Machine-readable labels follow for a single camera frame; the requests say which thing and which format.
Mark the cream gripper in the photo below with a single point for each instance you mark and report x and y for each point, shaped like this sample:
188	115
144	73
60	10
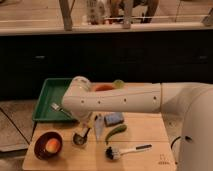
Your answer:
87	124

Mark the black tan whiteboard eraser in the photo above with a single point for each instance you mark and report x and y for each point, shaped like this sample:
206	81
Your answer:
85	133

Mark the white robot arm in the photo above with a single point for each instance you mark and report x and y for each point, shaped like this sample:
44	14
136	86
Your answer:
193	101

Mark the small metal cup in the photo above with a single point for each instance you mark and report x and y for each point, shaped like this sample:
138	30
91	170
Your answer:
79	140

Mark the small green plastic cup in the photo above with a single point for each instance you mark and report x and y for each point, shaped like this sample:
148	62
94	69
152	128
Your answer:
118	84

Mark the grey toy knife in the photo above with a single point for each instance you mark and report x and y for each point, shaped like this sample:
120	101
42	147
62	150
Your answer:
99	125

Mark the blue sponge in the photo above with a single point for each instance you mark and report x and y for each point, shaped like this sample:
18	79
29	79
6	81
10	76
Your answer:
113	119

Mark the green chili pepper toy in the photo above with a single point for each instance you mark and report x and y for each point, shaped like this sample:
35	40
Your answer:
118	129

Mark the silver metal fork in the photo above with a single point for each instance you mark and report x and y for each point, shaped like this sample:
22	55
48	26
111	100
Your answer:
59	108

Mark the black white dish brush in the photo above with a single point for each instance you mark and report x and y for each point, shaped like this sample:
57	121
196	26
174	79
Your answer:
114	153

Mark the orange plastic bowl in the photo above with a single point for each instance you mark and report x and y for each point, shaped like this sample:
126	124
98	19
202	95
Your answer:
102	87

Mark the orange toy fruit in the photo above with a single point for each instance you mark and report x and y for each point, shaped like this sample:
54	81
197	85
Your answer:
53	145

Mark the green plastic tray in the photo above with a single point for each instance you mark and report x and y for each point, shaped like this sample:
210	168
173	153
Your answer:
52	91

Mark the dark red bowl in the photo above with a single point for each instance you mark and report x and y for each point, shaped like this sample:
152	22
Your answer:
39	148

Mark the dark cabinet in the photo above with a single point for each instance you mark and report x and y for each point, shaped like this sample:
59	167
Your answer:
156	56

